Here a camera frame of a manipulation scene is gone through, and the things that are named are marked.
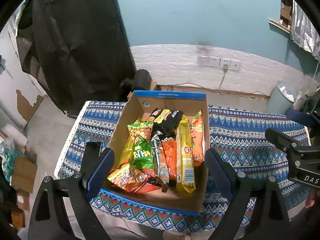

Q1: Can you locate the right hand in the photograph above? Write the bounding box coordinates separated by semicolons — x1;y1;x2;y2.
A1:
305;189;319;209

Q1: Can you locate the red orange snack bag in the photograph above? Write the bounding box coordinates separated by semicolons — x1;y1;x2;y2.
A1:
133;177;162;194

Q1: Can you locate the orange black octopus snack bag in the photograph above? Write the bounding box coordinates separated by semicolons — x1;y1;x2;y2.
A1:
161;137;177;186

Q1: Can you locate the black fan heater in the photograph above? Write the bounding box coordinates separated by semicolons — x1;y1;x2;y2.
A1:
119;69;152;96

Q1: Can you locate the black yellow snack bag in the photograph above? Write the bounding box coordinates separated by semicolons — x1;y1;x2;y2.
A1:
147;109;184;137

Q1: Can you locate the red noodle snack bag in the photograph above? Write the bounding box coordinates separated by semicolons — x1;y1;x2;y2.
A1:
107;163;149;193

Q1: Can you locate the grey waste bin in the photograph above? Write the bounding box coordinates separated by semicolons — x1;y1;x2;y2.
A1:
266;81;297;115

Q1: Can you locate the blue cardboard box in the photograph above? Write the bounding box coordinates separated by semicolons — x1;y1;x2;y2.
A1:
103;90;209;216

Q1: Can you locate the patterned blue tablecloth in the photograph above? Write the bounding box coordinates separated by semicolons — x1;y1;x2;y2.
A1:
54;101;310;232

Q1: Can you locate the white power cable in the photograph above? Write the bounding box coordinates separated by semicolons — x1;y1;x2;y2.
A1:
217;64;230;95

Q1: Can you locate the white wall socket strip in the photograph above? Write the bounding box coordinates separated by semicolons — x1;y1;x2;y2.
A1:
197;55;241;70

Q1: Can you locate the orange chip bag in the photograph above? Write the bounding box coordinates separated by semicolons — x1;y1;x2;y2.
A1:
189;110;205;166

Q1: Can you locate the green pea snack bag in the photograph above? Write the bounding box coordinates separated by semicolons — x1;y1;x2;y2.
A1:
127;121;153;170

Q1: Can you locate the black clothes rack cover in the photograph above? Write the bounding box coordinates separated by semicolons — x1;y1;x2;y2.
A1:
16;0;136;112

